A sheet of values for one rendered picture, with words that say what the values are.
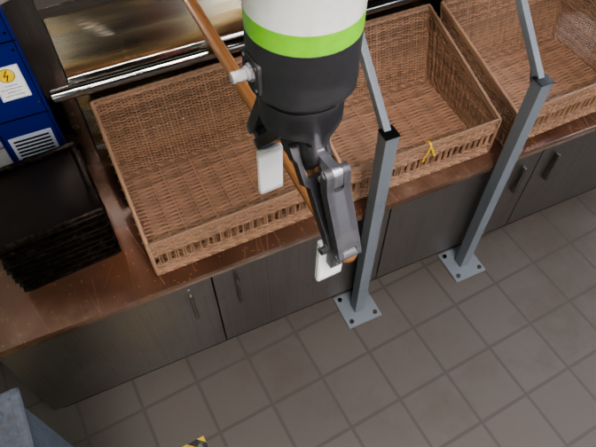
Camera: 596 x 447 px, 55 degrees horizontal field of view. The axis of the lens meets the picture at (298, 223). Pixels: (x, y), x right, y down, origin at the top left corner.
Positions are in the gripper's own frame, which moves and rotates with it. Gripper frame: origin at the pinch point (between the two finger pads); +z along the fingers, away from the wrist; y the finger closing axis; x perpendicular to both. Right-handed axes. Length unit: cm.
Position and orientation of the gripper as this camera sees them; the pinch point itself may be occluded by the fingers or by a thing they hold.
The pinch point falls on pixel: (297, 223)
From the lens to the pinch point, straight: 63.9
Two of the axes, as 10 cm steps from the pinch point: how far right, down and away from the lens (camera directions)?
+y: 4.8, 7.1, -5.1
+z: -0.2, 5.9, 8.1
